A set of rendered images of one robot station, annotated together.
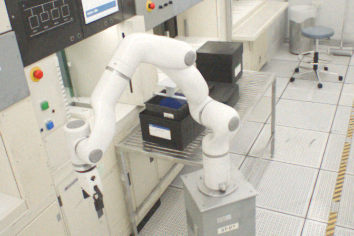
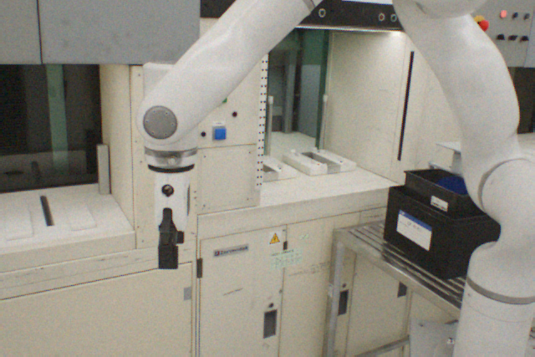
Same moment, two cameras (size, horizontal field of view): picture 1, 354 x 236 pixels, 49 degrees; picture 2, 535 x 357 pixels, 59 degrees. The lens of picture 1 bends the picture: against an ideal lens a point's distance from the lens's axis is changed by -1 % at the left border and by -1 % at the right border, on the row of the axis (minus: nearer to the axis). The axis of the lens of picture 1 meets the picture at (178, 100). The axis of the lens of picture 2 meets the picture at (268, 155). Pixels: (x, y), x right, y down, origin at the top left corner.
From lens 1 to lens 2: 81 cm
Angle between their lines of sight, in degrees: 31
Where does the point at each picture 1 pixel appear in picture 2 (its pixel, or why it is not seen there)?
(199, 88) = (491, 95)
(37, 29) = not seen: outside the picture
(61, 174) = (216, 225)
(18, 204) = (121, 232)
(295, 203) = not seen: outside the picture
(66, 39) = not seen: hidden behind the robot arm
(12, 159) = (134, 154)
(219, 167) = (495, 326)
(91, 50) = (359, 79)
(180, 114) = (462, 208)
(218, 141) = (507, 256)
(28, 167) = not seen: hidden behind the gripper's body
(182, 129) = (456, 237)
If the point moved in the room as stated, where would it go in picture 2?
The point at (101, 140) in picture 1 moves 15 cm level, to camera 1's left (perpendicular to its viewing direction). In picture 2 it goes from (181, 92) to (105, 80)
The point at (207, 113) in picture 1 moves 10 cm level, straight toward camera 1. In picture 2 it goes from (500, 179) to (485, 193)
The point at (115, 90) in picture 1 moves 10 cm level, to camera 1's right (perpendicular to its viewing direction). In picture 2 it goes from (264, 7) to (328, 10)
